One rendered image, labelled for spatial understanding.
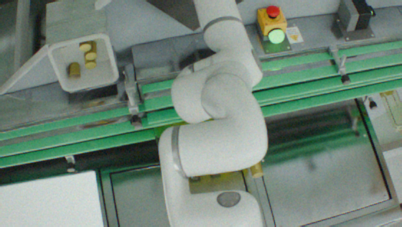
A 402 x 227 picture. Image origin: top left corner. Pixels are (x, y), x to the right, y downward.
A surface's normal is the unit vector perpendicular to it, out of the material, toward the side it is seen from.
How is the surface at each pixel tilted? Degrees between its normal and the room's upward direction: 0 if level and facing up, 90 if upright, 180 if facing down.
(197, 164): 36
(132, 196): 90
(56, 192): 90
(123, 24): 0
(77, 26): 90
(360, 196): 90
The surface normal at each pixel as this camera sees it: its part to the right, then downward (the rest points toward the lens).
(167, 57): -0.02, -0.49
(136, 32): 0.21, 0.85
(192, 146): -0.23, -0.20
